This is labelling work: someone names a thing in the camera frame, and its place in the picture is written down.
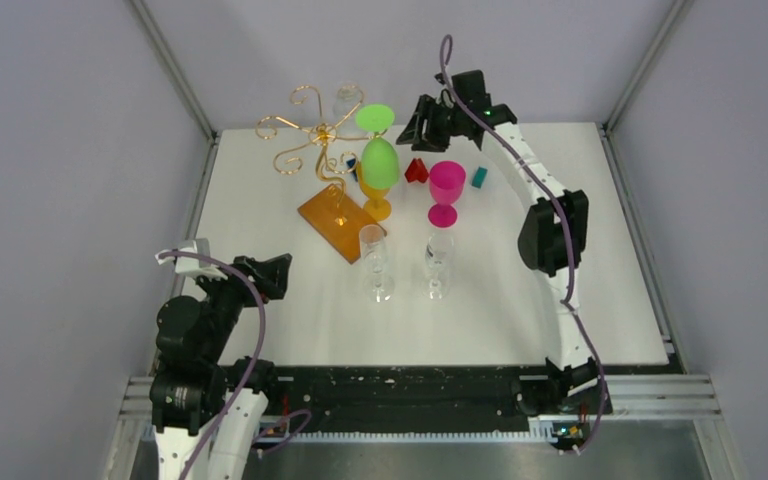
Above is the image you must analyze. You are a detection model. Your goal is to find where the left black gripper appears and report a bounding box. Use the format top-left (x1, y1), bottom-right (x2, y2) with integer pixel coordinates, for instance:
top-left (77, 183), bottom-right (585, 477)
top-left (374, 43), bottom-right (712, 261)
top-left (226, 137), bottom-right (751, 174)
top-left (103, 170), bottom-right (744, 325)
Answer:
top-left (196, 251), bottom-right (292, 360)

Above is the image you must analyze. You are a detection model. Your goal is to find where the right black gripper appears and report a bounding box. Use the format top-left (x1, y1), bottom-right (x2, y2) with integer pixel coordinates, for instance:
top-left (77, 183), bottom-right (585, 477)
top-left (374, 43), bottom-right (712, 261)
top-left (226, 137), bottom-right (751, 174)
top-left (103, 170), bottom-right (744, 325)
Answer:
top-left (396, 96), bottom-right (466, 154)

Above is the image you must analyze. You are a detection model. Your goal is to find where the green plastic goblet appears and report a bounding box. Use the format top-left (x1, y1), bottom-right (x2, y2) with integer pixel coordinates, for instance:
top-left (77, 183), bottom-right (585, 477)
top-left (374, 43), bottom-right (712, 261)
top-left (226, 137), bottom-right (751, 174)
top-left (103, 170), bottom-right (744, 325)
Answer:
top-left (355, 104), bottom-right (400, 190)

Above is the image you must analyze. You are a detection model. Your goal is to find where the clear short wine glass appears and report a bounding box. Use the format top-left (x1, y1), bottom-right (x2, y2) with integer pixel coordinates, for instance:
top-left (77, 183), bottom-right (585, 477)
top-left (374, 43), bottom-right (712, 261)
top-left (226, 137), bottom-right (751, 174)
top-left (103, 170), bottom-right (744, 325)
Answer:
top-left (333, 82), bottom-right (365, 126)

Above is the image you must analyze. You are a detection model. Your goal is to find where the orange plastic goblet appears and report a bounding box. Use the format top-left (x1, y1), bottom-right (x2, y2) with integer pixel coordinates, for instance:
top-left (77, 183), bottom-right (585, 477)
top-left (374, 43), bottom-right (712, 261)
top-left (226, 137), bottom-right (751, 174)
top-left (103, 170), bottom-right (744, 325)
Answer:
top-left (355, 163), bottom-right (392, 222)

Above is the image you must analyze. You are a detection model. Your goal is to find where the clear stemmed wine glass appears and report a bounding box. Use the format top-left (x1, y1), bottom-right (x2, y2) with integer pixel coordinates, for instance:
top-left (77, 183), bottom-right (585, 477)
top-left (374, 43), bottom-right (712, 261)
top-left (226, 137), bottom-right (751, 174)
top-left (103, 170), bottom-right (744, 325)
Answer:
top-left (423, 232), bottom-right (455, 300)

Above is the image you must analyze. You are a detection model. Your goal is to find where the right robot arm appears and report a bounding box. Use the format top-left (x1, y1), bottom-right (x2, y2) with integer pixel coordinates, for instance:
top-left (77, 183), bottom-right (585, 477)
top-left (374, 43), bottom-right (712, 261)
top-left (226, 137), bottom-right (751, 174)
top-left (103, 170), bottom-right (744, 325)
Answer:
top-left (397, 70), bottom-right (609, 416)

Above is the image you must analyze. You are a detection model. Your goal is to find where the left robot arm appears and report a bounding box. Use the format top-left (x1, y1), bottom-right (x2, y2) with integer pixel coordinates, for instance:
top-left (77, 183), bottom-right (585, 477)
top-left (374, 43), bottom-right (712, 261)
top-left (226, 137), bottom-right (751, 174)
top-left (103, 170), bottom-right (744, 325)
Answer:
top-left (149, 247), bottom-right (292, 479)

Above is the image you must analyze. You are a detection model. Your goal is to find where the clear tall flute glass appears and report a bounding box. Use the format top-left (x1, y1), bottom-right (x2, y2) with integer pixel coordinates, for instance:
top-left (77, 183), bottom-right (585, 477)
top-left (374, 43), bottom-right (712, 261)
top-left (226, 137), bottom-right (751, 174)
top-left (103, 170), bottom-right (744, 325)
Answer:
top-left (358, 224), bottom-right (395, 303)

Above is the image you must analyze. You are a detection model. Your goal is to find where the red block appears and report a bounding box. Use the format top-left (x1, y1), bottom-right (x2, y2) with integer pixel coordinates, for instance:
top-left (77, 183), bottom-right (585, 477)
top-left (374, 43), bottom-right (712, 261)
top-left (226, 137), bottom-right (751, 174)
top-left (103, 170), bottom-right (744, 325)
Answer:
top-left (404, 158), bottom-right (429, 184)

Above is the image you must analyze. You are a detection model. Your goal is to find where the pink plastic goblet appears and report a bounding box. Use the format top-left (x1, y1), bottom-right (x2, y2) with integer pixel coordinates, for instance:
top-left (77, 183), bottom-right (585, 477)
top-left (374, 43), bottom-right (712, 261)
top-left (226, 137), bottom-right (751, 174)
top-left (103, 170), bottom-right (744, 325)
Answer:
top-left (428, 161), bottom-right (466, 228)

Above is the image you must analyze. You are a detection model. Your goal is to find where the dark blue block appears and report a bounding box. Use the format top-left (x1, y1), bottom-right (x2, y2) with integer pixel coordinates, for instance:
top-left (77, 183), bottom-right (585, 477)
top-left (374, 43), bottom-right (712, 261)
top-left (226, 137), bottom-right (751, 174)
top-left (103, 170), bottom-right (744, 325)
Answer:
top-left (346, 158), bottom-right (358, 181)

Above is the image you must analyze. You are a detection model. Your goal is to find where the teal block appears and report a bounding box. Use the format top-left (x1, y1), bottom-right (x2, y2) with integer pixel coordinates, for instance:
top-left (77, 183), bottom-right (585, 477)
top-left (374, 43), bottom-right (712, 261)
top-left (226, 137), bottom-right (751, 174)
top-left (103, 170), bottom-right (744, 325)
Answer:
top-left (470, 167), bottom-right (488, 189)

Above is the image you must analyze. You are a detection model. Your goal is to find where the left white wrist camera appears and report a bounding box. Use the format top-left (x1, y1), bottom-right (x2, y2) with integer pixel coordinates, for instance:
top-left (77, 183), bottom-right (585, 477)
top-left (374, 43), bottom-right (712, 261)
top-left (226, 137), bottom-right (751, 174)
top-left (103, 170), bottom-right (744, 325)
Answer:
top-left (154, 238), bottom-right (228, 280)

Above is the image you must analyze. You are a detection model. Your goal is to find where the gold wire wine glass rack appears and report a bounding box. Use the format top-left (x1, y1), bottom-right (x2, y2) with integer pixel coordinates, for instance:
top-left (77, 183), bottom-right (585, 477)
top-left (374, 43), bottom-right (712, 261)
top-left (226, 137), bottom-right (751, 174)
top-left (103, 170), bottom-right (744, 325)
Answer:
top-left (255, 84), bottom-right (376, 264)

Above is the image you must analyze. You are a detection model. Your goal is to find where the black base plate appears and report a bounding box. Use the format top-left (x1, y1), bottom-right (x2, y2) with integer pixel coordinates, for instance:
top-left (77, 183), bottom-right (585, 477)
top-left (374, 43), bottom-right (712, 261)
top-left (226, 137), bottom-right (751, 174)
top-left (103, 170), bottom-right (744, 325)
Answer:
top-left (266, 366), bottom-right (613, 434)

